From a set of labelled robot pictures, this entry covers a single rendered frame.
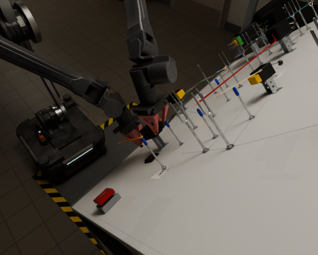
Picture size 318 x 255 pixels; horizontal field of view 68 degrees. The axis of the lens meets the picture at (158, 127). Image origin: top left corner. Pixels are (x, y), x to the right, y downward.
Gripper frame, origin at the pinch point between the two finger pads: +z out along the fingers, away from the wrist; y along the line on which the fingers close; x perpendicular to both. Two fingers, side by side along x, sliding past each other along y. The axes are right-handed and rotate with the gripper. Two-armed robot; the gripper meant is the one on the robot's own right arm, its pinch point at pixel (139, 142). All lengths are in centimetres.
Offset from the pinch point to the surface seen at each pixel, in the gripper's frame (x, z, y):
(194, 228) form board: -45, -4, -28
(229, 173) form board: -45.8, -3.9, -16.6
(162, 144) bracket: -10.3, 1.6, 0.8
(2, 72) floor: 259, -79, 51
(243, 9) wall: 75, -4, 298
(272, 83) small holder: -44.4, -5.7, 15.2
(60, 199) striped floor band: 116, 39, -12
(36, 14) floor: 334, -148, 170
